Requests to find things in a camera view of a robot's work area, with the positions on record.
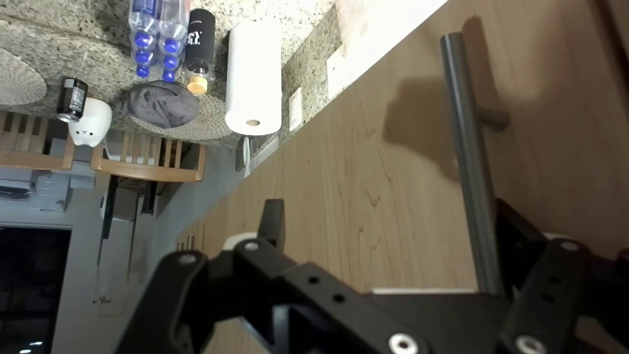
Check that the metal cabinet door handle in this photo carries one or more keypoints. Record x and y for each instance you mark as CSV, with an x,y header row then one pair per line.
x,y
473,165

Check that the grey cloth in bowl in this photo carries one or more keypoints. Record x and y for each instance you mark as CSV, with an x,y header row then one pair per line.
x,y
164,104

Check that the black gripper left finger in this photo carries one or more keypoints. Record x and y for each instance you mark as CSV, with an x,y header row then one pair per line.
x,y
190,293

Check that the woven round placemat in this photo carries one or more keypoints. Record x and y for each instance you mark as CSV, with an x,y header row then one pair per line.
x,y
21,83

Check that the black mug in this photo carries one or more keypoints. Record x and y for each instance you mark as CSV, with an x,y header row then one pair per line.
x,y
72,100

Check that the wooden cabinet door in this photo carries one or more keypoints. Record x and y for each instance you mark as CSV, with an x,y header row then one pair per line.
x,y
371,183

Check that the white paper towel roll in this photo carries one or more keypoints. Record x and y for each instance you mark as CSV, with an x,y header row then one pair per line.
x,y
255,79

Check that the white piggy bank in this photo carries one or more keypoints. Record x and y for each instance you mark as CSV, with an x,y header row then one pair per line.
x,y
94,126

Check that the right wooden chair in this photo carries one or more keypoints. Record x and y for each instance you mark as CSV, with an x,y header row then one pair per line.
x,y
27,144

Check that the left wooden chair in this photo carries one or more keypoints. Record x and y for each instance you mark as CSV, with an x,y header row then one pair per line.
x,y
151,157

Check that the pack of water bottles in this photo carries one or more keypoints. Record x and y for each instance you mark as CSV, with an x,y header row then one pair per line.
x,y
158,31

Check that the black canister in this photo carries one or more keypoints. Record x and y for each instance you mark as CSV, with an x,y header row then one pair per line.
x,y
200,51

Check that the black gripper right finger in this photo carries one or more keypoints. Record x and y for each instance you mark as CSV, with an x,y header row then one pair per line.
x,y
552,283

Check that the wooden chair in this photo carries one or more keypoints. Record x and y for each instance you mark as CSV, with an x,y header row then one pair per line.
x,y
27,144
151,157

